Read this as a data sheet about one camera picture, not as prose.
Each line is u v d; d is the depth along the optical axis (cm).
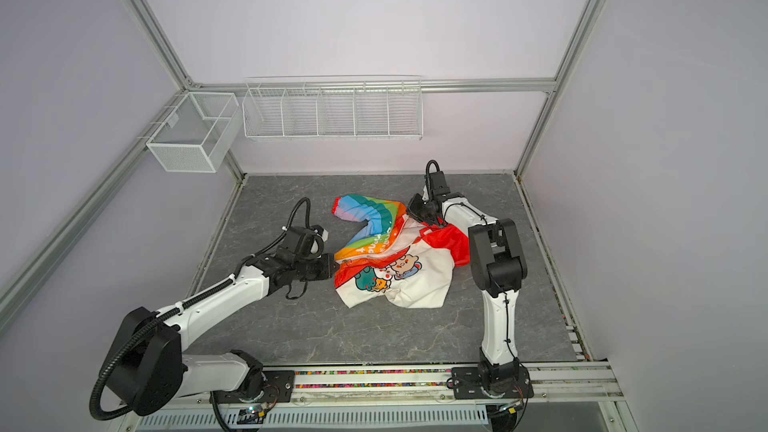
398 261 92
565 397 73
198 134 99
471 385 74
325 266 76
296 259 66
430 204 78
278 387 74
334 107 99
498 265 56
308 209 75
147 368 41
